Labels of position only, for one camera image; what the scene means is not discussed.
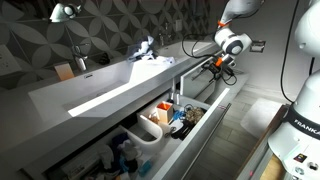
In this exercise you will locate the white box with orange top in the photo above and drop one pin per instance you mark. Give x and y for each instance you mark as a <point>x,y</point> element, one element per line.
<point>165,115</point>

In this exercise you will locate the blue tube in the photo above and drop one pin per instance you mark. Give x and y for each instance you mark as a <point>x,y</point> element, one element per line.
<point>145,168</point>

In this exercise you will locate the small silver scissors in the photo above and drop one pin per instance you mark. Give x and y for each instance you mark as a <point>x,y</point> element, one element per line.
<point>170,131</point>

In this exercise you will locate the camouflage hair scrunchie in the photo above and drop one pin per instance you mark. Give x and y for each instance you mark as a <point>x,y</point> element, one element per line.
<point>194,115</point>

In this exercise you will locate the chrome sink faucet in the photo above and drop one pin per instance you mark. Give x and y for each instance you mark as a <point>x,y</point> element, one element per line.
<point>81,63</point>
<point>162,38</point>

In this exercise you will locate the chrome toilet paper holder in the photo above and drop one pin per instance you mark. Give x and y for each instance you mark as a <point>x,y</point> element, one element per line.
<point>258,46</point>

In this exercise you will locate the small black counter item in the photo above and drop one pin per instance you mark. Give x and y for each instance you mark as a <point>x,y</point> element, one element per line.
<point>104,59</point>

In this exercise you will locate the small white cloth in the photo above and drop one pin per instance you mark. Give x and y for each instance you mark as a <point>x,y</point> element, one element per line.
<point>165,60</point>

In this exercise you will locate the white vanity drawer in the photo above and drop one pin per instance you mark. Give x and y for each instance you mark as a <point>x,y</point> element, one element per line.
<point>196,140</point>
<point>195,83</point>

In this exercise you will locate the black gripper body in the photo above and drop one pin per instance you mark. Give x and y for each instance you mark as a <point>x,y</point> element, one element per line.
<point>220,69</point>

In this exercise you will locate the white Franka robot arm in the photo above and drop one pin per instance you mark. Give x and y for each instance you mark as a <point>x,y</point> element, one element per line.
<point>300,133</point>

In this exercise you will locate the white bath mat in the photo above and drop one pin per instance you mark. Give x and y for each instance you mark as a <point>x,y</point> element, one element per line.
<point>261,116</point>

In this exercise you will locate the white U-shaped drawer divider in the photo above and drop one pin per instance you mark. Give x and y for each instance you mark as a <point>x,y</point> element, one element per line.
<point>156,136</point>

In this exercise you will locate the dark clothes pile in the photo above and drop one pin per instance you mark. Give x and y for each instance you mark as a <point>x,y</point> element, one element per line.
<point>120,150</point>

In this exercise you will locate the white wall plate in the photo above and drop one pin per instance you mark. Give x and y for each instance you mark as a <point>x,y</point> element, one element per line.
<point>179,25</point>

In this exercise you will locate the brown box on counter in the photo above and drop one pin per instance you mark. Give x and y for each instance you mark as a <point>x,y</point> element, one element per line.
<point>64,71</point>

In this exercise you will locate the black hair accessory bundle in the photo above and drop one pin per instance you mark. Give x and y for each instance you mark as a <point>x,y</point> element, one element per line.
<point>183,130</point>

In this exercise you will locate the white double sink vanity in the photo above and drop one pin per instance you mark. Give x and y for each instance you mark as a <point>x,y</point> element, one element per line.
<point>50,96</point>

